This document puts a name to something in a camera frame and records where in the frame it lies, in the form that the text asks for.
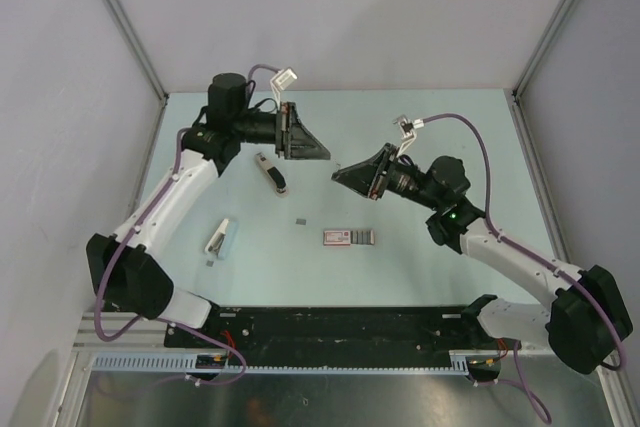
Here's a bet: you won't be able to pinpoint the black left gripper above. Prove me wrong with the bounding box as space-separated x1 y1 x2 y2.
232 102 329 160

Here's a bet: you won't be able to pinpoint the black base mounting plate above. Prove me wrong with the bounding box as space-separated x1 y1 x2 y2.
164 305 521 354

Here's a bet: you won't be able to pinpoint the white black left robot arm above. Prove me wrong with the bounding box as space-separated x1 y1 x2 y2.
86 68 331 347

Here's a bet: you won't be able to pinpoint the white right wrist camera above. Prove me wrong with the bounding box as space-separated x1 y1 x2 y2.
393 115 424 156

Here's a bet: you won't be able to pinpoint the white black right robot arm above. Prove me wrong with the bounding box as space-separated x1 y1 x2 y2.
331 144 633 374

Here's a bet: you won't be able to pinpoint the beige black small stapler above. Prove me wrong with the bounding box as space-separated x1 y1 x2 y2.
254 152 289 197

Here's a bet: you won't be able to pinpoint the white slotted cable duct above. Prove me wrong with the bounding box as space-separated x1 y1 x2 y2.
89 349 501 376

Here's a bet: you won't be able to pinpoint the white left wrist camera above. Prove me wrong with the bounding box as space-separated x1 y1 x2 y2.
269 67 298 106

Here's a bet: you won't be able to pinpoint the red staple box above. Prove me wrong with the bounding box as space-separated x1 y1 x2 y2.
323 229 376 247

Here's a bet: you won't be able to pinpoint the light blue white stapler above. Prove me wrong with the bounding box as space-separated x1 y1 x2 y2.
204 218 238 260

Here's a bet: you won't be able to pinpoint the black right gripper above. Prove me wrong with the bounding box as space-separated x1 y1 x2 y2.
333 143 443 211

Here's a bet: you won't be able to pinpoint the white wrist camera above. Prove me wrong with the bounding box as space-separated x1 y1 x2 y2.
393 115 424 156
269 67 298 106

